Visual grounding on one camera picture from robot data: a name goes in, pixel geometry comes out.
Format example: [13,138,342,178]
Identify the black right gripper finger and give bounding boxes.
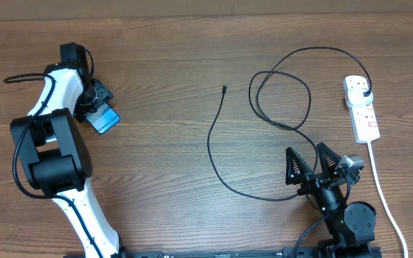
[285,147,314,185]
[316,143,342,176]

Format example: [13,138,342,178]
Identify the blue-screen Galaxy smartphone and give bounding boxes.
[85,103,120,135]

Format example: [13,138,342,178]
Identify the black USB charging cable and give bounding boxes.
[206,46,373,202]

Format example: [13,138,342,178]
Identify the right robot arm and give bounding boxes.
[283,143,381,257]

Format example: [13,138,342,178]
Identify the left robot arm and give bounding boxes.
[4,42,129,257]

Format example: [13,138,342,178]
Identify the white charger plug adapter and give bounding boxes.
[345,88,374,108]

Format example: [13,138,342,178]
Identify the white power strip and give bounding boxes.
[343,75,380,143]

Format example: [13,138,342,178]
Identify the white power strip cord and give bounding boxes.
[366,141,409,258]

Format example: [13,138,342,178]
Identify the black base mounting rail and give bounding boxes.
[62,246,383,258]

